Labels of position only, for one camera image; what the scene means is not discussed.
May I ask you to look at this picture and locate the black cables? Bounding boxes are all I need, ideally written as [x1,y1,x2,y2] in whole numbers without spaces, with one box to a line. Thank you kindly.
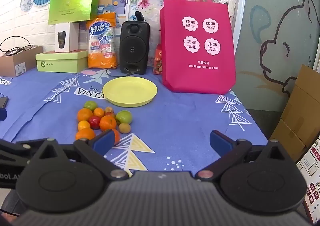
[0,36,34,57]

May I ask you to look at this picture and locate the red juice carton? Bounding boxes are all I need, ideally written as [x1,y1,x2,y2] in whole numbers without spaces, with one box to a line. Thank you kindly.
[153,44,164,76]

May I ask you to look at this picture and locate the black speaker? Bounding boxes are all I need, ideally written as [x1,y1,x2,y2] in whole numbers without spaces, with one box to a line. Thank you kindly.
[119,21,150,75]

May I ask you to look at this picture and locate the orange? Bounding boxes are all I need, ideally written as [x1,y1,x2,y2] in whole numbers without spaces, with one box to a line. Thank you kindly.
[99,115,117,132]
[75,128,96,141]
[111,129,121,145]
[77,108,94,123]

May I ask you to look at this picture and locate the large green apple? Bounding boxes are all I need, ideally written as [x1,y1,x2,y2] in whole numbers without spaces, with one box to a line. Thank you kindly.
[115,110,132,125]

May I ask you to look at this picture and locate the pale lilac box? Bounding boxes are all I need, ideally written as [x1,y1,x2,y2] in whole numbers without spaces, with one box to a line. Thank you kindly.
[79,23,90,50]

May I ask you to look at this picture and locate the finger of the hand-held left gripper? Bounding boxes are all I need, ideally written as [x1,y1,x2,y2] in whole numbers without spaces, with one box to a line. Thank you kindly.
[0,139,46,161]

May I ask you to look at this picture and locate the orange paper cup pack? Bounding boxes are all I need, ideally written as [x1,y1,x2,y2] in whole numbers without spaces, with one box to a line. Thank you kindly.
[87,12,119,69]

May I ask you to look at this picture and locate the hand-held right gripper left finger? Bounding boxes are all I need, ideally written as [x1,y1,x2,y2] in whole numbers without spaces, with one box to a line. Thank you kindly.
[27,129,129,184]

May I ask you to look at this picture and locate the small blue paper fan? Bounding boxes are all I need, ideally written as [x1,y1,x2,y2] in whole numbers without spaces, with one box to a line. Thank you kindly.
[20,0,34,12]

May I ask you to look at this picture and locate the yellow plastic plate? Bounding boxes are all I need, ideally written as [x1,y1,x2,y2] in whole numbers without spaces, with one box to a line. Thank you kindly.
[102,77,158,107]

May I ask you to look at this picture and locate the black speaker cable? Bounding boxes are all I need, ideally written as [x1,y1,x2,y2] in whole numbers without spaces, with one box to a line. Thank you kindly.
[105,68,135,82]

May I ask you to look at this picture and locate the red apple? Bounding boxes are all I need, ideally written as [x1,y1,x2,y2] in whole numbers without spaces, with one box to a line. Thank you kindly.
[89,116,101,129]

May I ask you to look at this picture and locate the white cup box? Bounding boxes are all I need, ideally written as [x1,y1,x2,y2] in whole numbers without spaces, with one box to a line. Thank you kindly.
[55,22,80,53]

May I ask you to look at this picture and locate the brown cardboard carton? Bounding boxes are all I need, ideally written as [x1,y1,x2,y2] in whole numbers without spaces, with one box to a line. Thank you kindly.
[269,64,320,164]

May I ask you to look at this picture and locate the light green flat box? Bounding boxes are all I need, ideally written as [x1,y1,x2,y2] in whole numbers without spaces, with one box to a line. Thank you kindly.
[35,50,88,73]

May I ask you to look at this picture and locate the blue white calendar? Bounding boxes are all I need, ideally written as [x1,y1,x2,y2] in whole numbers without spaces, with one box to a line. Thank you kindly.
[99,0,132,15]

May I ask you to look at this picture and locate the blue printed tablecloth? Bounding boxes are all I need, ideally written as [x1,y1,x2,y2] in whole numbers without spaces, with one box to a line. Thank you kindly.
[0,66,269,174]

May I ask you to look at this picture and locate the brown cardboard box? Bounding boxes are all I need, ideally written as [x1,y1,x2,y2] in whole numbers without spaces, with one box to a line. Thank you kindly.
[0,46,43,77]

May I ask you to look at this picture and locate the pink tote bag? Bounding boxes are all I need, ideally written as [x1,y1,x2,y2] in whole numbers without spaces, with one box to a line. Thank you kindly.
[160,0,237,95]

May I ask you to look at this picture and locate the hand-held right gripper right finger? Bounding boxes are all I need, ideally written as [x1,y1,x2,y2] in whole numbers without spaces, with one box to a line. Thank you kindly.
[195,130,297,182]

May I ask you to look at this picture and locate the shiny green gift box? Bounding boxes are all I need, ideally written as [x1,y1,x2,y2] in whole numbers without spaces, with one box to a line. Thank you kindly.
[48,0,102,25]

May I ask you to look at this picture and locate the small green apple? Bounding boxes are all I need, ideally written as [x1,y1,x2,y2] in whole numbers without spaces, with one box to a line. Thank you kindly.
[84,101,98,112]

